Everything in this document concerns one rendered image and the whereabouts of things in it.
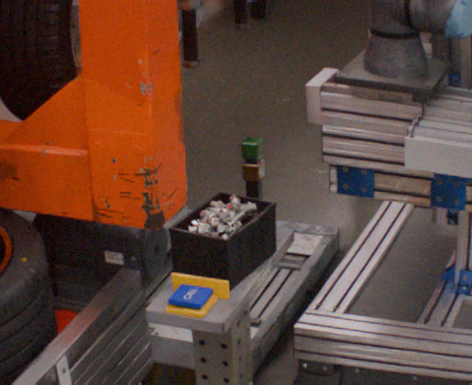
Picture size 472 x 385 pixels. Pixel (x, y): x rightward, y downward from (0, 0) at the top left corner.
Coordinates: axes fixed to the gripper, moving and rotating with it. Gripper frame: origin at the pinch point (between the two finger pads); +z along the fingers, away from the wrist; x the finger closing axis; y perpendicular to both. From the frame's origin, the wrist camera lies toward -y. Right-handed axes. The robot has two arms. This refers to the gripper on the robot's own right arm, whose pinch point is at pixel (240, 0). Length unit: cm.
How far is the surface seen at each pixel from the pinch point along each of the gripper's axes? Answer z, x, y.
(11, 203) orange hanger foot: 76, -30, -29
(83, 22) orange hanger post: 76, -6, 15
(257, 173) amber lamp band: 58, 24, -24
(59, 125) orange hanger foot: 74, -15, -10
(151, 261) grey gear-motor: 52, -6, -53
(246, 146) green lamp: 58, 22, -18
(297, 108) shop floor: -137, -31, -83
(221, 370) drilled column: 83, 24, -59
